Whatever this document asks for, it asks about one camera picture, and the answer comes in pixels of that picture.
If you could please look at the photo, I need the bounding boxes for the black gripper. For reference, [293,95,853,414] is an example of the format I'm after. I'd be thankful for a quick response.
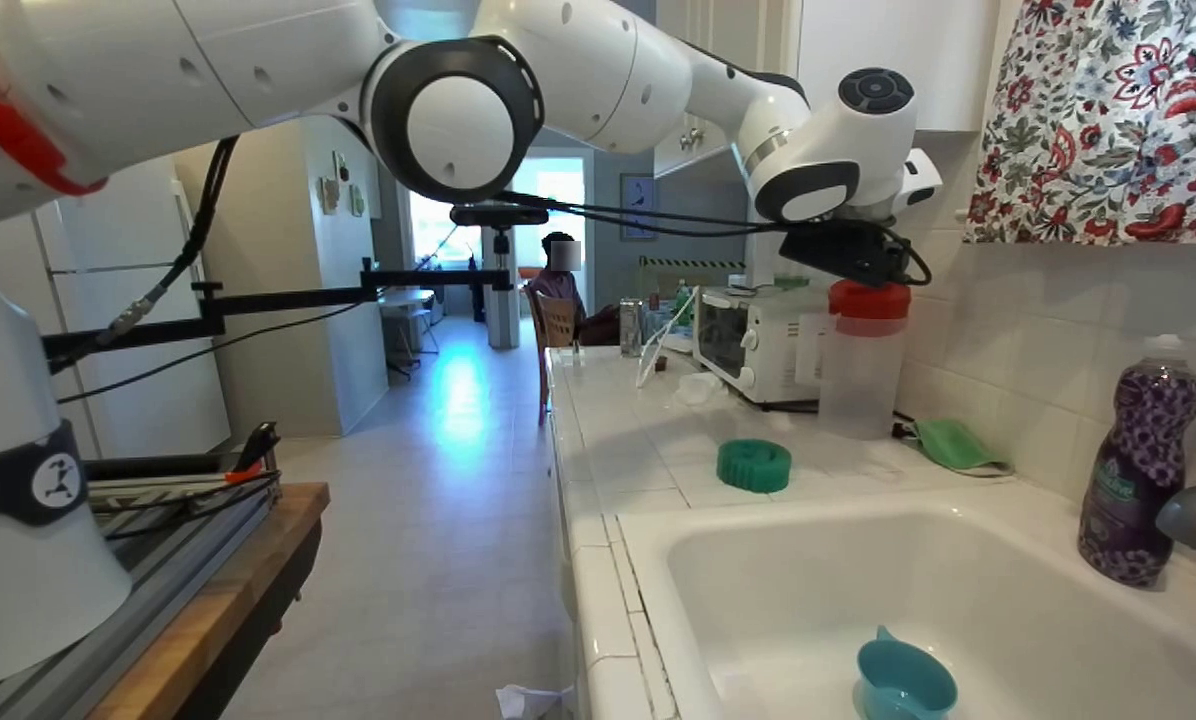
[776,217,932,290]

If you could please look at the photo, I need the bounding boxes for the clear plastic jug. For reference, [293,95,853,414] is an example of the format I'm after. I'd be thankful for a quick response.
[812,315,911,442]

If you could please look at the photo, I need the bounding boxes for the green round lid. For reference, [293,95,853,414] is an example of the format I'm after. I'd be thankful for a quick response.
[710,436,794,494]

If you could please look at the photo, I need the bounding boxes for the white microwave oven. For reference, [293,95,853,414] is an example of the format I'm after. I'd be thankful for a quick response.
[692,275,840,413]

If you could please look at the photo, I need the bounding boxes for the green sponge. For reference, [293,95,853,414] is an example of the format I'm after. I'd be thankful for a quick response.
[911,414,1012,474]

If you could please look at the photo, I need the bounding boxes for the clear glass jar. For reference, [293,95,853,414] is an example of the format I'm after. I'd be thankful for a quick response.
[616,290,651,359]

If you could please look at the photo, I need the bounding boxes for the person in background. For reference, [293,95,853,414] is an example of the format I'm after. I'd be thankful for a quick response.
[525,229,588,351]

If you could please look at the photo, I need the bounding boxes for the floral curtain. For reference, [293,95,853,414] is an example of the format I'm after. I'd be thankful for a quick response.
[958,0,1196,250]

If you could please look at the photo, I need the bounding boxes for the white ceramic sink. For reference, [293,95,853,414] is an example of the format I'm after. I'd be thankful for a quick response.
[610,494,1196,720]

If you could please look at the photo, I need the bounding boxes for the purple dish soap bottle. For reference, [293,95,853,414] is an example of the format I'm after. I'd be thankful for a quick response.
[1075,330,1196,591]

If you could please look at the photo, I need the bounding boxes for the teal plastic cup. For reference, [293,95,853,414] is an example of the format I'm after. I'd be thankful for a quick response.
[853,622,965,720]

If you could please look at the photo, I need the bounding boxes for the white tall cabinet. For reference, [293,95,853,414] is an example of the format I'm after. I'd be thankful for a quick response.
[302,114,397,436]

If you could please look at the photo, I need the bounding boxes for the crumpled white paper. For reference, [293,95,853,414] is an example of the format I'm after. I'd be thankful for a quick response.
[491,680,584,720]

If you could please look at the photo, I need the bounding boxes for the wooden table board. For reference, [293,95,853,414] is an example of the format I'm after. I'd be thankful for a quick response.
[87,474,331,720]

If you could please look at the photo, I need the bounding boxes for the white refrigerator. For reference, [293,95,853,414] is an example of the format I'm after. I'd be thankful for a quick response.
[0,155,235,462]

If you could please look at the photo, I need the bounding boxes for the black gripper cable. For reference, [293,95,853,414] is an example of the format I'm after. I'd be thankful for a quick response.
[486,188,790,244]

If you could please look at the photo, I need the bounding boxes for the white wall cabinet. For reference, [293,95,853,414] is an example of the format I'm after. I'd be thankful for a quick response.
[649,0,1005,180]

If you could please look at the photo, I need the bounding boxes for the black camera on stand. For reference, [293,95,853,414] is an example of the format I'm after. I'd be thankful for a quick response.
[448,195,550,351]

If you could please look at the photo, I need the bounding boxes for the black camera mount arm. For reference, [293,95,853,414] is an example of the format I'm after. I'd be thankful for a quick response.
[39,255,511,376]

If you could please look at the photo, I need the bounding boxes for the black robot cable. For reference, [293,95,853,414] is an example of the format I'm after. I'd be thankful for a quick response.
[49,133,243,394]

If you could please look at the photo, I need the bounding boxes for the aluminium rail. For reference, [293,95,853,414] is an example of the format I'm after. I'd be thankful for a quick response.
[0,485,280,720]

